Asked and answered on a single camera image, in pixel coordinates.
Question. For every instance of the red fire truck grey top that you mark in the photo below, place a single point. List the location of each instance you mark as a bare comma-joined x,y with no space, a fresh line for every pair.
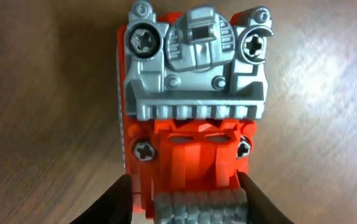
191,87

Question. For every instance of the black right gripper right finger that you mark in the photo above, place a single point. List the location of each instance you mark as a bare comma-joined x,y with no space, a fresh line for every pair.
261,208

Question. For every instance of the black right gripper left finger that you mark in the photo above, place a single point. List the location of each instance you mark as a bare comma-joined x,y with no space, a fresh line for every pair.
115,206

